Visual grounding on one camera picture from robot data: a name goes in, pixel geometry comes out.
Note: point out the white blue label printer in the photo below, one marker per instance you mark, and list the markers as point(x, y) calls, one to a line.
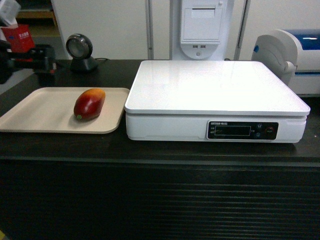
point(293, 55)

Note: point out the white checkout scale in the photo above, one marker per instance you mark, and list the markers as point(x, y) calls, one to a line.
point(212, 101)

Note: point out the beige plastic tray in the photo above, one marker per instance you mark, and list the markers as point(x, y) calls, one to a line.
point(51, 110)

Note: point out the dark red mango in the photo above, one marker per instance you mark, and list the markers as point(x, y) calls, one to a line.
point(89, 104)

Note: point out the red box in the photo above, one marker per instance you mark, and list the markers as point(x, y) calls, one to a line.
point(19, 37)

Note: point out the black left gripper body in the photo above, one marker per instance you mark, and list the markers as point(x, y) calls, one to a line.
point(41, 59)

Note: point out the white receipt printer terminal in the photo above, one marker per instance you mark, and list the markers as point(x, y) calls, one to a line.
point(204, 28)

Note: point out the black barcode scanner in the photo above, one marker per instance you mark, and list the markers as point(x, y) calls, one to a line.
point(80, 48)

